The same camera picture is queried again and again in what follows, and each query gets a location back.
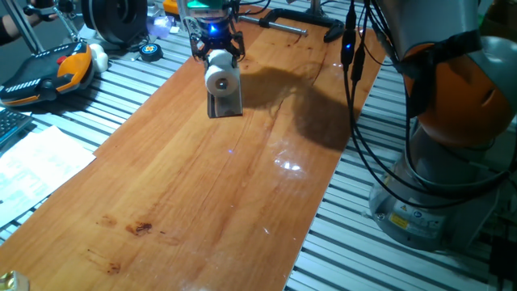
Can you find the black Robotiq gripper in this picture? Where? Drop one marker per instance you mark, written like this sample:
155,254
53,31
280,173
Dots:
216,34

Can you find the white paper roll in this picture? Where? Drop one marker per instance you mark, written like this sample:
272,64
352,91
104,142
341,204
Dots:
221,74

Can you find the bystander bare forearm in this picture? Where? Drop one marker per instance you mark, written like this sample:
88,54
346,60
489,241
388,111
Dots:
18,26

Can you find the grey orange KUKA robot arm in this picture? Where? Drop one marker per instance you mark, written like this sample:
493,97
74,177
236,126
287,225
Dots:
456,101

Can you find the green flange adapter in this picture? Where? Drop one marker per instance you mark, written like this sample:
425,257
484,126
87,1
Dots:
204,3

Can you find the crumpled clear plastic piece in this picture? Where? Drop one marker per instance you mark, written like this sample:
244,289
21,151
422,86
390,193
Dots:
159,27

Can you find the small round black tape measure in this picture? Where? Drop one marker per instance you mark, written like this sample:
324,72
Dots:
150,51

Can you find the black C-clamp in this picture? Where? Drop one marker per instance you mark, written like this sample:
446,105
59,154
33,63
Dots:
303,18

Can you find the black round spool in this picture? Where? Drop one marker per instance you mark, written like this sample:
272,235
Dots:
113,18

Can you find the small white rounded object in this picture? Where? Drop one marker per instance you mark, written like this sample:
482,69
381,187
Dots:
99,58

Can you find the glossy wooden board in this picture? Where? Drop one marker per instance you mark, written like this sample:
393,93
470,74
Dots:
182,182

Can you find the thin metal rod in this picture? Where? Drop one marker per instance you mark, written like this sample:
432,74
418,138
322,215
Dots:
66,22

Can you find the black orange teach pendant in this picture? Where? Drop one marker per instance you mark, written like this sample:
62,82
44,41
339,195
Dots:
40,81

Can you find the large printed paper sheet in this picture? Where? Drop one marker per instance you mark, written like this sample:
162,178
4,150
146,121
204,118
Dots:
36,169

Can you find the black computer keyboard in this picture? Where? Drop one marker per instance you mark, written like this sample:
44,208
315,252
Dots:
12,125

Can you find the grey metal frame bar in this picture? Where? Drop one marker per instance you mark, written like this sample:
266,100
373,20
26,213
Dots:
24,26

